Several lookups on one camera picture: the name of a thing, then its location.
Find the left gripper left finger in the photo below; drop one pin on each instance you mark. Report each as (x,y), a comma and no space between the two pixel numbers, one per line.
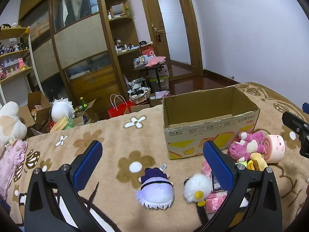
(42,212)

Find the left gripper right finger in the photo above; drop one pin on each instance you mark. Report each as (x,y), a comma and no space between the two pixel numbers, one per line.
(263,212)

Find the pink swiss-roll plush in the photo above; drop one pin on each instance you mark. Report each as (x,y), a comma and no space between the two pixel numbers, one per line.
(274,148)

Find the pink tissue pack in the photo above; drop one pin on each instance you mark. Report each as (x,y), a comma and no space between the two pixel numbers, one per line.
(214,200)

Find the yellow bear plush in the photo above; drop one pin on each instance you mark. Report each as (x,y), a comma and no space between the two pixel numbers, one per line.
(256,162)

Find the pink strawberry bear plush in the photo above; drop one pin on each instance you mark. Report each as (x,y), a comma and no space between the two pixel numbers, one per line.
(246,144)

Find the white fluffy duck plush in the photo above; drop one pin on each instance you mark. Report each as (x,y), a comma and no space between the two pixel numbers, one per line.
(197,189)

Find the purple-haired plush doll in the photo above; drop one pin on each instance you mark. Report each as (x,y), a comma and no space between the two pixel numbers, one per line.
(156,191)

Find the black tissue packet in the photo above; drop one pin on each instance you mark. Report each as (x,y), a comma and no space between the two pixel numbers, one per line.
(216,187)

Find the pink ruffled cloth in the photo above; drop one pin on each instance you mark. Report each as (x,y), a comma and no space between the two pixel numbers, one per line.
(12,157)

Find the open cardboard box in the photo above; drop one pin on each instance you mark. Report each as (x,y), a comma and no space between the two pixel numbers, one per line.
(191,119)

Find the large white cow plush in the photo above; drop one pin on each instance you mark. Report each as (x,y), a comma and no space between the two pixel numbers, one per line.
(11,125)

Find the burger frog plush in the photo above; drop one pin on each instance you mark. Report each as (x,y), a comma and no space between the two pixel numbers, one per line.
(63,124)

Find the open brown carton on floor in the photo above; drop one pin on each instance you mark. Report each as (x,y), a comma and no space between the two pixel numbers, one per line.
(35,114)

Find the white-haired round plush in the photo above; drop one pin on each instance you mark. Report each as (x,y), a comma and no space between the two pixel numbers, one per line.
(62,108)

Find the green glass bottle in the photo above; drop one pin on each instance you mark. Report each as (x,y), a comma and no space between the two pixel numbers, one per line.
(83,104)

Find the red paper gift bag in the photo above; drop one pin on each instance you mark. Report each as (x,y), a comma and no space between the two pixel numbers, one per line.
(119,110)

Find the small cardboard box on floor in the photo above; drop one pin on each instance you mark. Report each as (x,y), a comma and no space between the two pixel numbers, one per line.
(157,97)

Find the lace-trimmed basket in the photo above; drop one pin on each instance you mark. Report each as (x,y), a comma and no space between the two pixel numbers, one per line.
(139,95)

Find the small black side table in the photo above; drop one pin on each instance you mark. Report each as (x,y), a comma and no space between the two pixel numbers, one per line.
(155,75)

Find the yellow figurine display shelf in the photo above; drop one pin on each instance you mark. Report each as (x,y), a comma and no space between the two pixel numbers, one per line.
(17,64)

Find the pink folded cloth on table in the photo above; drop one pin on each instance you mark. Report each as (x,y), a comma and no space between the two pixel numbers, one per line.
(152,61)

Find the wooden door with glass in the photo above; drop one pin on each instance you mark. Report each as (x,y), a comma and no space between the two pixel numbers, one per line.
(173,30)

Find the red box on shelf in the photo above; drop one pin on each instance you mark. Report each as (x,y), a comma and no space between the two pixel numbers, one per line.
(147,49)

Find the brown wooden wardrobe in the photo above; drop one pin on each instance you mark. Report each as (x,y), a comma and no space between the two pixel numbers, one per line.
(75,48)

